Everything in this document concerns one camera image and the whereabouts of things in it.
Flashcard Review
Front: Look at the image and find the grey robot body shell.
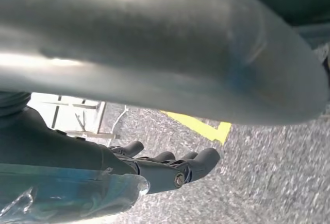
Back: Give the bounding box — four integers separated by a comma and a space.
0, 0, 329, 126

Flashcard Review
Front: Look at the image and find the white power cable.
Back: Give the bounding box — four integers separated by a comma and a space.
106, 105, 130, 147

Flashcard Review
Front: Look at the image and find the steel workbench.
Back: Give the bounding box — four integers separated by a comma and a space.
27, 92, 121, 141

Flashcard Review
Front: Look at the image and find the yellow floor tape square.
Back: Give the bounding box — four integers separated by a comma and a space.
161, 110, 233, 146

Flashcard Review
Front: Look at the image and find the translucent glossy cover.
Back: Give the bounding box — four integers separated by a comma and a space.
0, 163, 150, 224

